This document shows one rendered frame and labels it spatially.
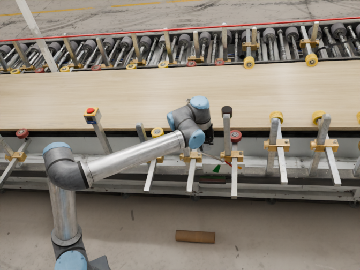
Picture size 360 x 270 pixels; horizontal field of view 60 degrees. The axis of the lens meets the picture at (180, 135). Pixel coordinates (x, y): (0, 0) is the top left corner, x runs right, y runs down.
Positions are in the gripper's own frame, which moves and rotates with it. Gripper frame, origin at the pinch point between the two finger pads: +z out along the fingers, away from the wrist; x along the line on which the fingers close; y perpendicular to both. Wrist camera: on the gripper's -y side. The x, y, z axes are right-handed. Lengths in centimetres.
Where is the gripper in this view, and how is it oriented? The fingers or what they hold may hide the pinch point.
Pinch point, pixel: (202, 150)
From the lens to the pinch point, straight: 176.0
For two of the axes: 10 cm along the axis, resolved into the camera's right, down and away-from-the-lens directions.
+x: 1.3, -7.2, 6.8
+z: 1.4, 7.0, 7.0
